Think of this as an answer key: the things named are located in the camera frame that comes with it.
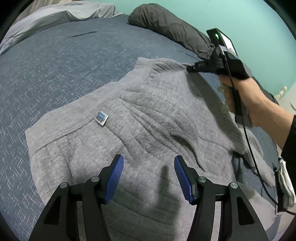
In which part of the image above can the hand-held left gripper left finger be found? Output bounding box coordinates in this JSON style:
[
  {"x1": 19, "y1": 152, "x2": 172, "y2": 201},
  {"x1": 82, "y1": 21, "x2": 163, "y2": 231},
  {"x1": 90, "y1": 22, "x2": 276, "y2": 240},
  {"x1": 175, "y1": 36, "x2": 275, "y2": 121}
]
[{"x1": 29, "y1": 154, "x2": 125, "y2": 241}]

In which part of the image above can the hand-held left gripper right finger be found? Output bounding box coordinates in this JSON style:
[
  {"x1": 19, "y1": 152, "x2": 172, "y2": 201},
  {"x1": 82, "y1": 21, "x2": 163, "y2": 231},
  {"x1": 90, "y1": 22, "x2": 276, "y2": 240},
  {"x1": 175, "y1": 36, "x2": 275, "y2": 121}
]
[{"x1": 174, "y1": 155, "x2": 269, "y2": 241}]

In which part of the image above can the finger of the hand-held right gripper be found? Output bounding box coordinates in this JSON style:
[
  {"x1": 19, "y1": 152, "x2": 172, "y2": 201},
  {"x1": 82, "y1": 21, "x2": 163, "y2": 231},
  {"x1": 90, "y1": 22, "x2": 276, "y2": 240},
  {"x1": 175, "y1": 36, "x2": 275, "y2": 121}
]
[{"x1": 186, "y1": 61, "x2": 214, "y2": 73}]

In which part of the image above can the grey sweatshirt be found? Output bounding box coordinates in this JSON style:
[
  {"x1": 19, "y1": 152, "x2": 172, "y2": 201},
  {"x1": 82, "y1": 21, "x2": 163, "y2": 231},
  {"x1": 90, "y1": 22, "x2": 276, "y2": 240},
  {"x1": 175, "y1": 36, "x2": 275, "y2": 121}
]
[{"x1": 25, "y1": 57, "x2": 280, "y2": 241}]

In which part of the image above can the person's right hand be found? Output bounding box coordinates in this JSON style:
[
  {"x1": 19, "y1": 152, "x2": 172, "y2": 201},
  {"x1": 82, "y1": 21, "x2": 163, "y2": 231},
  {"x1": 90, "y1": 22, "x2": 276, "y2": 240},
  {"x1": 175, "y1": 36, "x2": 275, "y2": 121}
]
[{"x1": 217, "y1": 76, "x2": 278, "y2": 127}]

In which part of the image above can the dark grey rolled duvet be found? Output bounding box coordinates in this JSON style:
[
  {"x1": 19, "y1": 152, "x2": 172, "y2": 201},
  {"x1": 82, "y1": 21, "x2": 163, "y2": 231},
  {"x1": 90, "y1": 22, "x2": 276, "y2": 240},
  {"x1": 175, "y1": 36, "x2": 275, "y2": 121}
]
[{"x1": 128, "y1": 3, "x2": 213, "y2": 62}]

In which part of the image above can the cream tufted headboard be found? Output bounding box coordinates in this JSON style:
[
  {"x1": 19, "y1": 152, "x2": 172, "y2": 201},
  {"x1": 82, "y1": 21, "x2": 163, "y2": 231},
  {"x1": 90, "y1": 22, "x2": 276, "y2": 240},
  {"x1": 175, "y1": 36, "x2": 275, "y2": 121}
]
[{"x1": 276, "y1": 86, "x2": 296, "y2": 116}]

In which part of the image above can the white folded garment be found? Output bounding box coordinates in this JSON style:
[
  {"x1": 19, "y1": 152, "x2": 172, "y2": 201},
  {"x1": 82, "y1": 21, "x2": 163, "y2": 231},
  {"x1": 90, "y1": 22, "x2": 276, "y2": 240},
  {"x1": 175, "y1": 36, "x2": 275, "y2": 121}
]
[{"x1": 276, "y1": 158, "x2": 296, "y2": 209}]

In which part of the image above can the blue bed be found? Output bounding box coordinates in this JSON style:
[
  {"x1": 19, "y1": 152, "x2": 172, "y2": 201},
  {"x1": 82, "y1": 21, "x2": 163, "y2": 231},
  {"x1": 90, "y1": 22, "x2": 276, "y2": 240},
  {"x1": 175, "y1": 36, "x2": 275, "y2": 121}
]
[{"x1": 0, "y1": 14, "x2": 281, "y2": 241}]

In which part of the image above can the light grey blanket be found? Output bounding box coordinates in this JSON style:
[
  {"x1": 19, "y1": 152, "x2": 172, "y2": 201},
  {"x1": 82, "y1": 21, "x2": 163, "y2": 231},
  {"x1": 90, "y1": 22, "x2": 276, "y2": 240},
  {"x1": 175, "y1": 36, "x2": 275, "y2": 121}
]
[{"x1": 0, "y1": 1, "x2": 124, "y2": 55}]

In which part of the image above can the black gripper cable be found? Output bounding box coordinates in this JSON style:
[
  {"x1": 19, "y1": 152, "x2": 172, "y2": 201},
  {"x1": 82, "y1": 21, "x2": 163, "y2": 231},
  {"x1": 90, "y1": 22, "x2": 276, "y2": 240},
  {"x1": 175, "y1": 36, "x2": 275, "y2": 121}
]
[{"x1": 222, "y1": 50, "x2": 296, "y2": 214}]

